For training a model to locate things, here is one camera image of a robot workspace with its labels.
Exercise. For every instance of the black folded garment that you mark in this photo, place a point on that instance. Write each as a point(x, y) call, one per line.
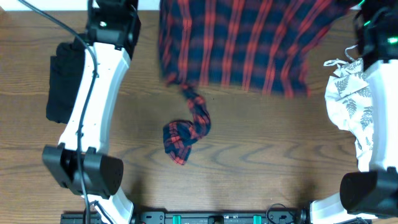
point(66, 70)

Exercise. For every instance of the red navy plaid shirt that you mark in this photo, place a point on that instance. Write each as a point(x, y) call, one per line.
point(259, 45)

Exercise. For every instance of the white fern print cloth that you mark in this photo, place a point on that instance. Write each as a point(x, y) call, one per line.
point(349, 104)

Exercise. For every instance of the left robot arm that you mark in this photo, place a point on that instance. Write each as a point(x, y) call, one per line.
point(80, 162)

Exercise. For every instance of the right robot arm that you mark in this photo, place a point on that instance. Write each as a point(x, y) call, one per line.
point(364, 196)

